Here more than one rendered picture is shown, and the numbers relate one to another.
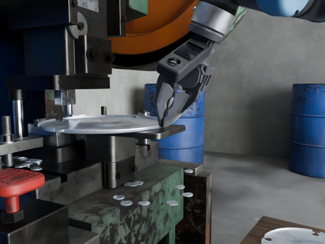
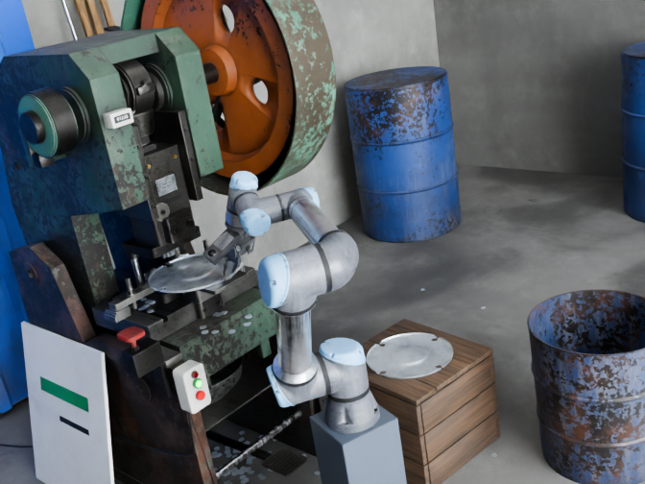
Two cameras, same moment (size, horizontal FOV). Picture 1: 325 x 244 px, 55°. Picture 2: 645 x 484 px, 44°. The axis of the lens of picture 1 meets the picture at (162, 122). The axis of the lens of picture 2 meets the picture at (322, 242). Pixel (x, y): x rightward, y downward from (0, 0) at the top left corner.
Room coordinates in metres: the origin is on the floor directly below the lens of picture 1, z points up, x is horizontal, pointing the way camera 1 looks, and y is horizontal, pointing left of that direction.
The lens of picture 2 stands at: (-1.38, -0.97, 1.71)
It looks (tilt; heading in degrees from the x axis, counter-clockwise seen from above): 21 degrees down; 18
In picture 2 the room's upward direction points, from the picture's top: 9 degrees counter-clockwise
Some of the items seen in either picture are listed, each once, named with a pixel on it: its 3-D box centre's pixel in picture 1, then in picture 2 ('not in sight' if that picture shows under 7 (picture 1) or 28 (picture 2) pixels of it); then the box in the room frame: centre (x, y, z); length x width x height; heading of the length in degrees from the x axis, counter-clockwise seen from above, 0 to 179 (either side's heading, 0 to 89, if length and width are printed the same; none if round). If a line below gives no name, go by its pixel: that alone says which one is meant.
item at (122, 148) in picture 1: (123, 153); (208, 293); (0.69, 0.09, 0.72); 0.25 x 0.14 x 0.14; 63
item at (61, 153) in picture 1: (63, 144); (173, 282); (0.77, 0.25, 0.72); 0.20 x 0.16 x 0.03; 153
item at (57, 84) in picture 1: (61, 87); (162, 242); (0.77, 0.25, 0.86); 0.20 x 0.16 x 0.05; 153
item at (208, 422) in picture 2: not in sight; (198, 391); (0.77, 0.25, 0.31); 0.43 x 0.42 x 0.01; 153
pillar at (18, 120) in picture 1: (18, 113); (135, 266); (0.72, 0.34, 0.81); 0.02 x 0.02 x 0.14
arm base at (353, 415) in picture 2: not in sight; (349, 401); (0.43, -0.39, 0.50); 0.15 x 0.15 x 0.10
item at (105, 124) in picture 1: (105, 122); (194, 271); (0.71, 0.13, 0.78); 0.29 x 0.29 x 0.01
